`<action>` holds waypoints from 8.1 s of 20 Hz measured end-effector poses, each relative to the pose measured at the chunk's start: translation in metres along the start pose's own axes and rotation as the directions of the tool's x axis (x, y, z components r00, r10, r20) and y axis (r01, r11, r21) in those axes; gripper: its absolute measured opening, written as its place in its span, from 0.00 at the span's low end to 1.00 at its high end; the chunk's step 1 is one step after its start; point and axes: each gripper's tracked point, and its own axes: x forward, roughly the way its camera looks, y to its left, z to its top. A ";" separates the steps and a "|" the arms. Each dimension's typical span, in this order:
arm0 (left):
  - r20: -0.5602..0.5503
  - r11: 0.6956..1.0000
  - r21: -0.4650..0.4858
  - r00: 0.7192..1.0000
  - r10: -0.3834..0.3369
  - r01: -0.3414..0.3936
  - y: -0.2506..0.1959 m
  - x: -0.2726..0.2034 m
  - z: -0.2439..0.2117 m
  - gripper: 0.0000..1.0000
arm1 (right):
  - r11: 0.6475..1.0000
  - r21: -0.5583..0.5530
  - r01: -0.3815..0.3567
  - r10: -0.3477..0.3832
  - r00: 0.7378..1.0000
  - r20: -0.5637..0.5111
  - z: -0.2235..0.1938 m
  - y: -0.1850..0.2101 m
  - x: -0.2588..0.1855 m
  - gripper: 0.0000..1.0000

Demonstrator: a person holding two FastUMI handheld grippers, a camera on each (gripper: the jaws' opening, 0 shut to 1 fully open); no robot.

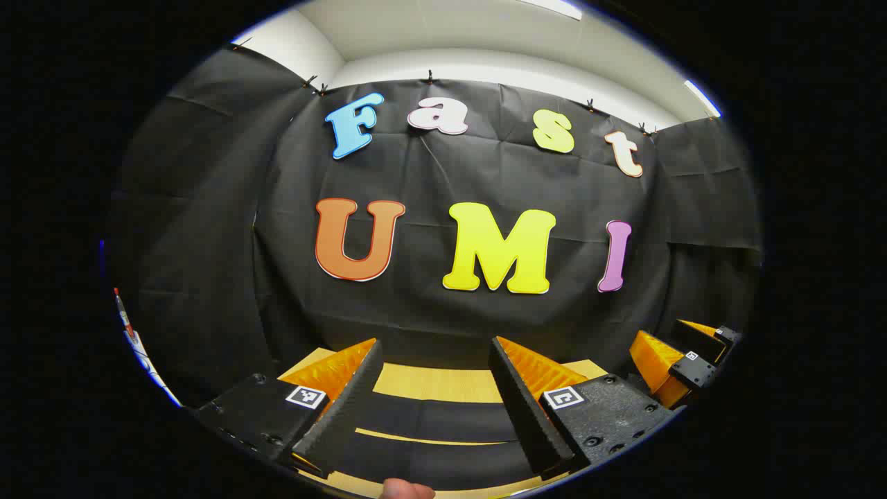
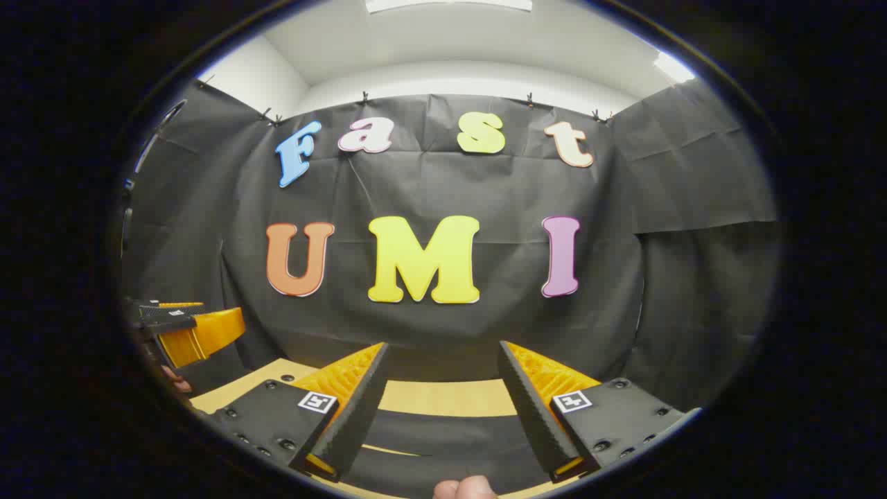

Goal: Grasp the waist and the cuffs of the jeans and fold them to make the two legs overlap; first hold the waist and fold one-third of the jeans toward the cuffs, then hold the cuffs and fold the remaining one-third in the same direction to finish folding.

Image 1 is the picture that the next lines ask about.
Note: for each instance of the dark blue jeans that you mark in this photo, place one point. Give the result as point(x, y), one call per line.
point(443, 419)

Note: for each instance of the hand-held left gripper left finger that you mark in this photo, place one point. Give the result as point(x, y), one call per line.
point(346, 409)

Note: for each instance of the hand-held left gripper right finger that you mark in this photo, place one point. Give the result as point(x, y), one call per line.
point(520, 416)

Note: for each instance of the ceiling light panel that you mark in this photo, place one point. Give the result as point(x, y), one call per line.
point(554, 7)
point(701, 97)

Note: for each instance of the black backdrop cloth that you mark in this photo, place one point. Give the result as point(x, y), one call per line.
point(429, 173)

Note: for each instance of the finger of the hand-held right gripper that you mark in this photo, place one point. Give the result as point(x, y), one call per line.
point(693, 369)
point(700, 338)

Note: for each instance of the white printed poster board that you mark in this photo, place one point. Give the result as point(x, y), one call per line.
point(135, 339)

